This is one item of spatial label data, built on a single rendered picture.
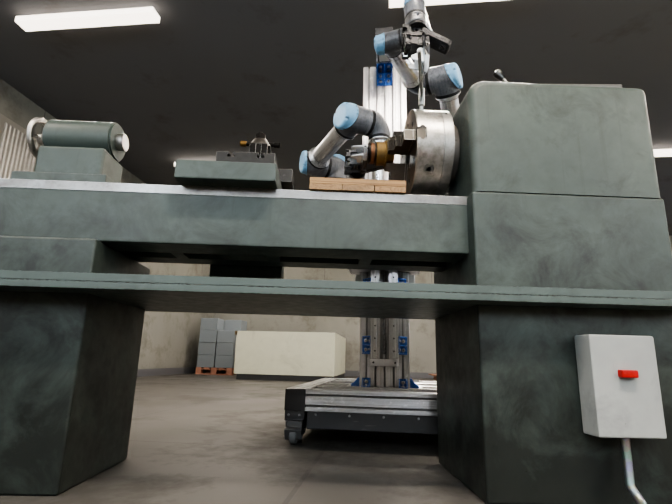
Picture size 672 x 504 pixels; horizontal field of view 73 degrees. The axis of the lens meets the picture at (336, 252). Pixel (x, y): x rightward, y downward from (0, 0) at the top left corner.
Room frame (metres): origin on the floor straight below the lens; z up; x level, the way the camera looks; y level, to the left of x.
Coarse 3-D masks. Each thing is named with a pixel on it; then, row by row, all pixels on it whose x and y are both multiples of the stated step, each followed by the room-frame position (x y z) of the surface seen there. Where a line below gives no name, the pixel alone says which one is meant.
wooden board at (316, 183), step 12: (312, 180) 1.30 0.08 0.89; (324, 180) 1.31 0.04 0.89; (336, 180) 1.31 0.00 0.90; (348, 180) 1.31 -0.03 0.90; (360, 180) 1.31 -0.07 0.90; (372, 180) 1.31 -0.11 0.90; (384, 180) 1.31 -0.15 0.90; (396, 180) 1.31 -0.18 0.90; (372, 192) 1.32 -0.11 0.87; (384, 192) 1.32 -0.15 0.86; (396, 192) 1.31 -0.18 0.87
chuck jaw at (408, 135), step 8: (424, 128) 1.35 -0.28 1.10; (400, 136) 1.40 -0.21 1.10; (408, 136) 1.36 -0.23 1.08; (416, 136) 1.36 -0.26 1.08; (424, 136) 1.35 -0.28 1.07; (392, 144) 1.43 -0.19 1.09; (400, 144) 1.40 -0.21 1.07; (408, 144) 1.39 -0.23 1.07; (392, 152) 1.45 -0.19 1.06; (400, 152) 1.45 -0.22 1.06; (408, 152) 1.44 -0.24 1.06
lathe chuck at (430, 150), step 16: (416, 112) 1.37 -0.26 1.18; (432, 112) 1.38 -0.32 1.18; (416, 128) 1.35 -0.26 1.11; (432, 128) 1.34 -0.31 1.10; (416, 144) 1.35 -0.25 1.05; (432, 144) 1.34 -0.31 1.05; (400, 160) 1.64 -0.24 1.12; (416, 160) 1.36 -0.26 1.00; (432, 160) 1.36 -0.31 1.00; (416, 176) 1.40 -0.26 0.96; (432, 176) 1.40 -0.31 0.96; (416, 192) 1.47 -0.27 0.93; (432, 192) 1.46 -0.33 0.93
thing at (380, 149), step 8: (368, 144) 1.47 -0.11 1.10; (376, 144) 1.46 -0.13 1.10; (384, 144) 1.45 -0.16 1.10; (368, 152) 1.51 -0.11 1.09; (376, 152) 1.46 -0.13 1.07; (384, 152) 1.45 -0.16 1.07; (368, 160) 1.48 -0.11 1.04; (376, 160) 1.47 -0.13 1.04; (384, 160) 1.47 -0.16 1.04; (392, 160) 1.48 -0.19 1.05
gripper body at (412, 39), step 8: (408, 24) 1.32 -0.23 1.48; (416, 24) 1.31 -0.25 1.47; (424, 24) 1.31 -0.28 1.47; (408, 32) 1.29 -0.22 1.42; (416, 32) 1.29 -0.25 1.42; (408, 40) 1.28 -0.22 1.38; (416, 40) 1.29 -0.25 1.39; (408, 48) 1.30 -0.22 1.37; (416, 48) 1.31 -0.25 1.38; (408, 56) 1.33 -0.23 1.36
